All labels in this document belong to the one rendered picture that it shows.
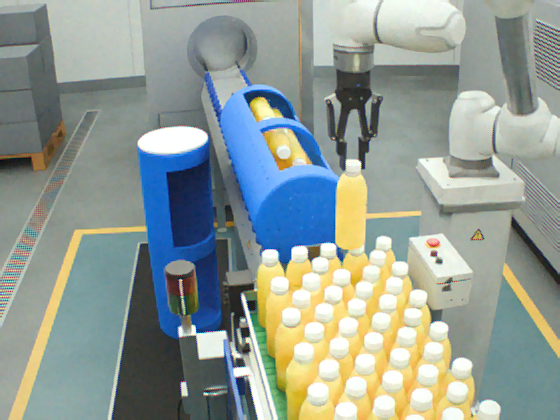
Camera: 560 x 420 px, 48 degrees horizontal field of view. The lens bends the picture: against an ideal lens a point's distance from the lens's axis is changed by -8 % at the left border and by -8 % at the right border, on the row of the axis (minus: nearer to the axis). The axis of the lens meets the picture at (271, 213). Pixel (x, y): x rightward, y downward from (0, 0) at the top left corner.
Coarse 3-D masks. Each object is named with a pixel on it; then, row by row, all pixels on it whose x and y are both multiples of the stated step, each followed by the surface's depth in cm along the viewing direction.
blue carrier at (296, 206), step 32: (256, 96) 255; (224, 128) 246; (256, 128) 215; (288, 128) 215; (256, 160) 198; (320, 160) 220; (256, 192) 186; (288, 192) 179; (320, 192) 181; (256, 224) 182; (288, 224) 184; (320, 224) 185; (288, 256) 188
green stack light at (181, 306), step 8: (168, 296) 135; (176, 296) 133; (184, 296) 133; (192, 296) 134; (168, 304) 136; (176, 304) 134; (184, 304) 134; (192, 304) 135; (176, 312) 135; (184, 312) 135; (192, 312) 135
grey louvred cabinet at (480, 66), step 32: (480, 0) 416; (544, 0) 331; (480, 32) 422; (544, 32) 331; (480, 64) 428; (544, 64) 335; (544, 96) 339; (512, 160) 389; (544, 160) 345; (544, 192) 346; (512, 224) 403; (544, 224) 349; (544, 256) 359
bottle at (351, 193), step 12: (348, 180) 152; (360, 180) 152; (336, 192) 155; (348, 192) 152; (360, 192) 152; (336, 204) 156; (348, 204) 153; (360, 204) 153; (336, 216) 157; (348, 216) 154; (360, 216) 155; (336, 228) 159; (348, 228) 156; (360, 228) 156; (336, 240) 160; (348, 240) 157; (360, 240) 158
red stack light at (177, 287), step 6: (192, 276) 132; (168, 282) 132; (174, 282) 131; (180, 282) 131; (186, 282) 132; (192, 282) 133; (168, 288) 133; (174, 288) 132; (180, 288) 132; (186, 288) 132; (192, 288) 133; (174, 294) 133; (180, 294) 133; (186, 294) 133
